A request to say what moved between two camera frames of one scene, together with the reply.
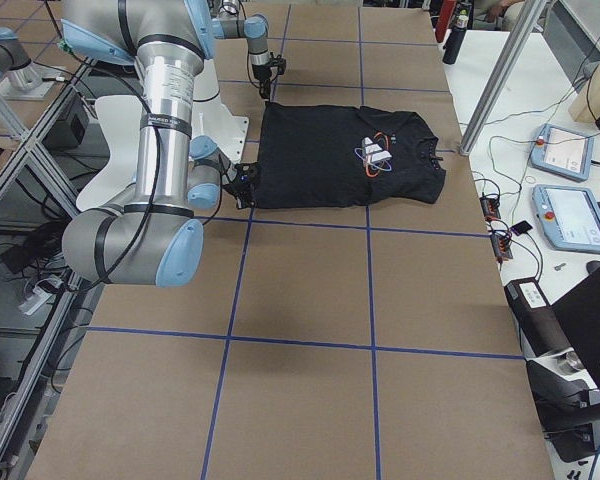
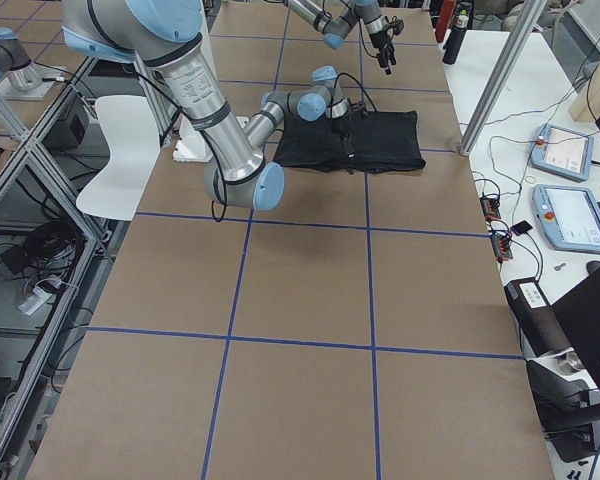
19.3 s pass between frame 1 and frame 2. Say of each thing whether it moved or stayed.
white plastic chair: stayed
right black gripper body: moved
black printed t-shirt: moved
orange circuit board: stayed
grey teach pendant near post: stayed
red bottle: stayed
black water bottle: stayed
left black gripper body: moved
